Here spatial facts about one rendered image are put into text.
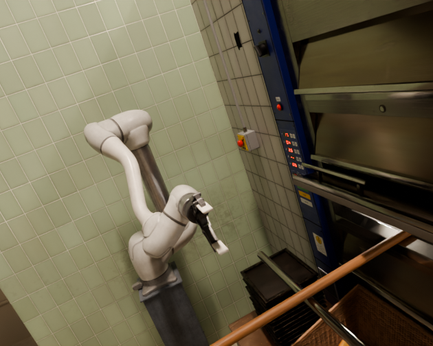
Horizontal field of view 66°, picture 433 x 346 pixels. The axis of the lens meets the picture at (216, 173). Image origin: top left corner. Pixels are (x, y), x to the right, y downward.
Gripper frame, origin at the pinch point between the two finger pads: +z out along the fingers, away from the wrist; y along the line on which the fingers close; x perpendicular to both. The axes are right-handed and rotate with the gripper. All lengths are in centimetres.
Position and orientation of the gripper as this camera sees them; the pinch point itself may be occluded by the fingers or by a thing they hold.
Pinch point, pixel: (215, 231)
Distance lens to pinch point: 95.3
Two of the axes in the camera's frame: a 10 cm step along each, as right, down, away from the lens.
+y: 3.2, 9.0, 3.1
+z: 3.4, 1.9, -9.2
